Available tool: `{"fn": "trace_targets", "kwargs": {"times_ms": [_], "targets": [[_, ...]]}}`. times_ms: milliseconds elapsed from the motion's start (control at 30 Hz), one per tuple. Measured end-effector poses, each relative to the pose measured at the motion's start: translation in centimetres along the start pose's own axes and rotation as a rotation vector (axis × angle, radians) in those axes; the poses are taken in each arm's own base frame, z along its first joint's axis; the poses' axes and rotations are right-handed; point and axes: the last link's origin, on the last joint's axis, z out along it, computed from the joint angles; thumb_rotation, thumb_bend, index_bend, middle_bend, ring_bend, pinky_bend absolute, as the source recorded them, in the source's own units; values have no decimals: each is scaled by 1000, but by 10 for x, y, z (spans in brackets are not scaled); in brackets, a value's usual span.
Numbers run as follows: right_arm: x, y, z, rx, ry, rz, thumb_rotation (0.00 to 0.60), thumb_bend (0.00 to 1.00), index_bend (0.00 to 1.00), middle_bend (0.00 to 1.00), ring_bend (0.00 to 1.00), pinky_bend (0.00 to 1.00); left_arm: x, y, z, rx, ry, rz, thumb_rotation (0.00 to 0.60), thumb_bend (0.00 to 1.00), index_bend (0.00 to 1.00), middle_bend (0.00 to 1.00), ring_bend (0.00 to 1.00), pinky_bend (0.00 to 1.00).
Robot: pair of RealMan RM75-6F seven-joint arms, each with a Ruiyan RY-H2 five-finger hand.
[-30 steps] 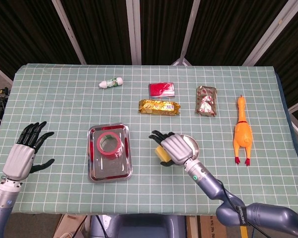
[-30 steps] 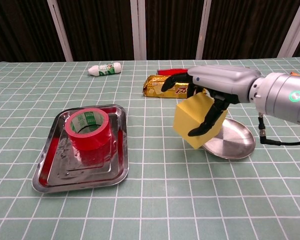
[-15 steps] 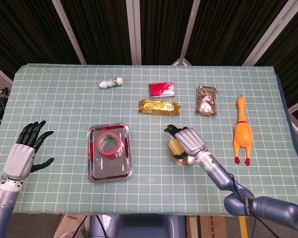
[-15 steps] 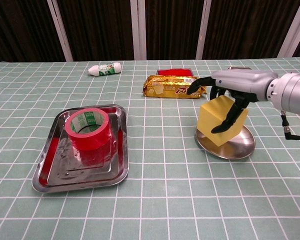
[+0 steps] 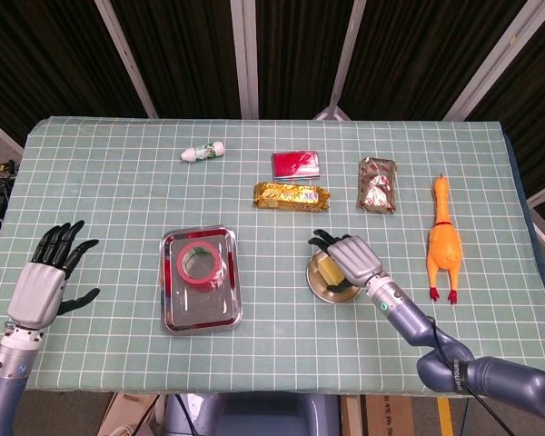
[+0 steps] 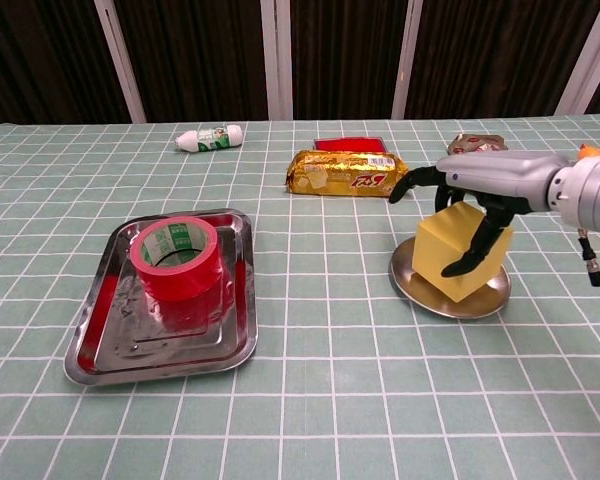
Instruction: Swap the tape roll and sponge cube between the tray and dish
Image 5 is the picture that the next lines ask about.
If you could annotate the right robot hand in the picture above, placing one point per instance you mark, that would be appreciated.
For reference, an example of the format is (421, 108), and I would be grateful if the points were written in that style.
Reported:
(354, 259)

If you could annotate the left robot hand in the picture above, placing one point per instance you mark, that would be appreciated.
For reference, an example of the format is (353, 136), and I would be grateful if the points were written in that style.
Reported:
(36, 290)

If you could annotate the yellow foam cube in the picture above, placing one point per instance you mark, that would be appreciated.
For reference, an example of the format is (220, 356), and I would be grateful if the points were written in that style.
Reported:
(330, 271)

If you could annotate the red tape roll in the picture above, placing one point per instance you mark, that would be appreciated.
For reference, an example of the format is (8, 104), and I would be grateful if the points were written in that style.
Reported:
(183, 272)

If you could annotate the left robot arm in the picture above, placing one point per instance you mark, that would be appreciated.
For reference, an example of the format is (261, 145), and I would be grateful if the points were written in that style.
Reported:
(4, 377)

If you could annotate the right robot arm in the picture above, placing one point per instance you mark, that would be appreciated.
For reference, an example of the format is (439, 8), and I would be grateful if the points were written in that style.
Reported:
(490, 377)

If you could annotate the round steel plate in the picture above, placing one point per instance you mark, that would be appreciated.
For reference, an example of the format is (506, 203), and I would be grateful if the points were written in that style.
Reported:
(315, 282)

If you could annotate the crumpled silver snack packet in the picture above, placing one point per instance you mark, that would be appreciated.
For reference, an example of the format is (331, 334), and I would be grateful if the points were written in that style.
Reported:
(377, 186)

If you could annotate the gold biscuit packet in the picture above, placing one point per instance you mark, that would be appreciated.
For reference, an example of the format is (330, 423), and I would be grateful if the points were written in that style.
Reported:
(290, 196)

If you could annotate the orange rubber chicken toy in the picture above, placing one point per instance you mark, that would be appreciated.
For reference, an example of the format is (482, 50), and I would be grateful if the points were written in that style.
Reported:
(444, 250)

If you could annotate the flat red box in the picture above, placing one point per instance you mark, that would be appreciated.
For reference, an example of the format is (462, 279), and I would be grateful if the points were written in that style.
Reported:
(295, 165)

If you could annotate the green checked tablecloth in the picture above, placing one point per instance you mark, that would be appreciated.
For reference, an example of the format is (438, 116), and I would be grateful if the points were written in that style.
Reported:
(118, 191)

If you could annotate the brown cardboard box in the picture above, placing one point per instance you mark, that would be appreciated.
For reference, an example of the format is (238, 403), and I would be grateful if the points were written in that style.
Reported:
(127, 415)
(388, 415)

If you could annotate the rectangular steel tray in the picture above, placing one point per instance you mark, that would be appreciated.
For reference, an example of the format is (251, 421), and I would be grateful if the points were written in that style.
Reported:
(200, 313)

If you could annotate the grey robot torso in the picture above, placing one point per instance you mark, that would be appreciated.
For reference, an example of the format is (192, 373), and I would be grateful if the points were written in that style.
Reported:
(254, 415)

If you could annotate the white green plastic bottle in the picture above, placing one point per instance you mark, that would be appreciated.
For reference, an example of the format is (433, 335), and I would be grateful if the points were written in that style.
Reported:
(202, 151)

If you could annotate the dark pleated curtain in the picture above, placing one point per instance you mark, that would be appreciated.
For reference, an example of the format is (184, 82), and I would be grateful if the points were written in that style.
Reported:
(191, 45)

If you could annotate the white frame post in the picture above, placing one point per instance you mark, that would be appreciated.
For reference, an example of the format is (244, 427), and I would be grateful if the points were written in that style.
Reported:
(127, 59)
(347, 59)
(245, 59)
(495, 59)

